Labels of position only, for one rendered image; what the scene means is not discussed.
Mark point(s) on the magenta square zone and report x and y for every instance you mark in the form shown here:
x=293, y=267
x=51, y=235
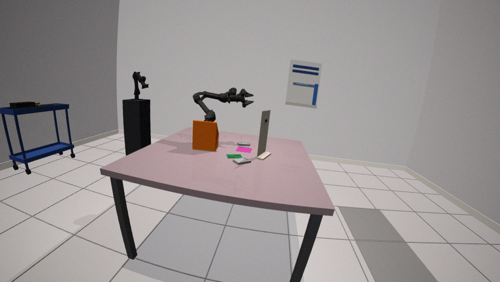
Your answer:
x=244, y=149

